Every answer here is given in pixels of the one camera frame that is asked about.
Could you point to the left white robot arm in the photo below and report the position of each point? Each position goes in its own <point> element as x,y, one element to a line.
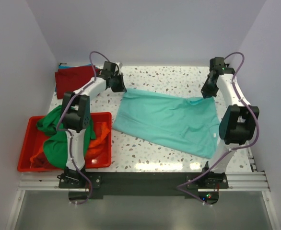
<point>75,118</point>

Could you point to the orange t shirt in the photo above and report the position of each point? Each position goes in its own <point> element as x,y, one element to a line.
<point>94,140</point>

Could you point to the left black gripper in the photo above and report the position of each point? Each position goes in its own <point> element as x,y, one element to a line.
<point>119,84</point>

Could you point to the folded dark red t shirt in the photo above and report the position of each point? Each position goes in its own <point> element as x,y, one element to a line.
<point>68,80</point>

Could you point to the green t shirt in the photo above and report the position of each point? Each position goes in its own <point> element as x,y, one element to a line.
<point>55,147</point>

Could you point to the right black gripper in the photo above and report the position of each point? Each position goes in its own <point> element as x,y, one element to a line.
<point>208,87</point>

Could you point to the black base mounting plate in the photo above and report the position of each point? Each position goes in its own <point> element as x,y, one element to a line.
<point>97,185</point>

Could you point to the folded blue t shirt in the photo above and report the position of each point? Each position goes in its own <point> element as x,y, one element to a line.
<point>61,66</point>

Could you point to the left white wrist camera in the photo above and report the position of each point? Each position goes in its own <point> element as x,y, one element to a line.
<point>120,65</point>

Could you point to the red plastic bin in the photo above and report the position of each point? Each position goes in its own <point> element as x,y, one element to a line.
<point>34,140</point>

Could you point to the teal t shirt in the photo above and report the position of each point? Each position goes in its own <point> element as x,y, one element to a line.
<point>189,125</point>

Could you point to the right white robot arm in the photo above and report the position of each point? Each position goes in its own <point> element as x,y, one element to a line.
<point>237,126</point>

